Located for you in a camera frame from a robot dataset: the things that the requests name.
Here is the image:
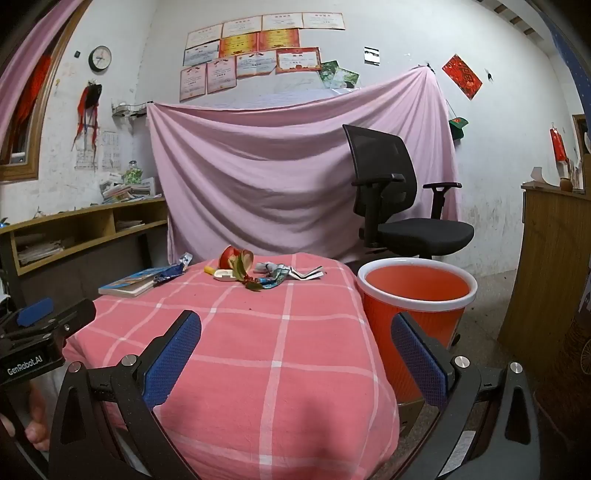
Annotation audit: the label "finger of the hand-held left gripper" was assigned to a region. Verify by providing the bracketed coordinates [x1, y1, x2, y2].
[7, 298, 97, 346]
[14, 298, 55, 326]

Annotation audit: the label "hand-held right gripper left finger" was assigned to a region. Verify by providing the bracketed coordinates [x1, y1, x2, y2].
[48, 310, 202, 480]

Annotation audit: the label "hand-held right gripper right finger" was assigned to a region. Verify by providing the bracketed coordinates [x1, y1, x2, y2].
[390, 312, 543, 480]

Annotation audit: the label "red plastic bin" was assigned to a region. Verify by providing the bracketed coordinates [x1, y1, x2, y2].
[358, 258, 478, 403]

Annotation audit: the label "blue snack wrapper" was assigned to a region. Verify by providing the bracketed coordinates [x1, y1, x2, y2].
[152, 252, 194, 287]

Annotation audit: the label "green leafy stem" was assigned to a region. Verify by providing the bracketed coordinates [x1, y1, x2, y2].
[232, 257, 265, 291]

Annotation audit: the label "red paper carton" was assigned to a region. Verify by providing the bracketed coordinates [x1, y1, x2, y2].
[218, 246, 254, 273]

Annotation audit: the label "white striped wrapper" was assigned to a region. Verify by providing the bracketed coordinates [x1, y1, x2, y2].
[288, 265, 324, 281]

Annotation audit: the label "person's left hand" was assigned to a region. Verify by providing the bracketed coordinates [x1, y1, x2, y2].
[25, 382, 52, 452]

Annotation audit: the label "brown cardboard piece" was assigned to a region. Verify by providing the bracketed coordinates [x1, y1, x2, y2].
[398, 398, 437, 437]

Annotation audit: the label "pile of papers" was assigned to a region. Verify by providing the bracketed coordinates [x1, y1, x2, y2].
[16, 237, 65, 265]

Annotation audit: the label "blue picture book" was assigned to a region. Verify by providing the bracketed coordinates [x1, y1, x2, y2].
[98, 267, 174, 297]

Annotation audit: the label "wooden shelf desk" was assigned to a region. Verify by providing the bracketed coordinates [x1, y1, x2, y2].
[0, 198, 169, 301]

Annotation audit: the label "pink checked blanket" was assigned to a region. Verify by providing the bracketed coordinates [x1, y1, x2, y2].
[62, 253, 400, 480]

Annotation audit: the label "black office chair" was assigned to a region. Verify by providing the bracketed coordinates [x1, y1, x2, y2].
[342, 124, 475, 261]

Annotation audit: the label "stack of books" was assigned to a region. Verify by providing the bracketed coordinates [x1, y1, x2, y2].
[99, 173, 158, 204]

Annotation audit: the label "wooden cabinet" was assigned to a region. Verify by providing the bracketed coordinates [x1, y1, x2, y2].
[499, 180, 591, 370]

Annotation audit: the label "pink hanging sheet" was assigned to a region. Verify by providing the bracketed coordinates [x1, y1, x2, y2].
[147, 67, 464, 273]

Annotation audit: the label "red tassel decoration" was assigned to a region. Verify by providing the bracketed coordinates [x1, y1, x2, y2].
[71, 80, 103, 151]

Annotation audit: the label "red cloth in window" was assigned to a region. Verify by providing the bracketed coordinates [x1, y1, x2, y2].
[16, 53, 51, 139]

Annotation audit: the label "pink curtain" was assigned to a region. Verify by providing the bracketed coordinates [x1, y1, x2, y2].
[0, 0, 84, 137]

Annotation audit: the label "small red flag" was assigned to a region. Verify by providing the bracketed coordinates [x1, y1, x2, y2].
[549, 124, 570, 163]

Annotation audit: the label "wooden window frame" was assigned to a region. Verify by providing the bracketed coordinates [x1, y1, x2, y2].
[0, 0, 93, 183]

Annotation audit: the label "white wall calendar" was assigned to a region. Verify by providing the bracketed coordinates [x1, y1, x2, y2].
[75, 130, 122, 171]

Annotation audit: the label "wire wall shelf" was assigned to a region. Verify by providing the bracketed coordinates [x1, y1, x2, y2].
[111, 99, 151, 119]

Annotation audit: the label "round wall clock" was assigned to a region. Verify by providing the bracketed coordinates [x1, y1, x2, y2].
[89, 45, 112, 73]

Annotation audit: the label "dark picture frame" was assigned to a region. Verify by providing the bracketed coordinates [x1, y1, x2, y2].
[571, 113, 591, 156]

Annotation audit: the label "red paper wall poster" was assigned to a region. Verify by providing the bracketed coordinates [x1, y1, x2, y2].
[442, 54, 483, 101]

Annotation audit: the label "green wall photos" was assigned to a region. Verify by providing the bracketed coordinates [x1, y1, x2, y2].
[320, 61, 360, 89]

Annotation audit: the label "group of wall certificates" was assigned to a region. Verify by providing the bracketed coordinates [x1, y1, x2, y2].
[179, 12, 346, 102]

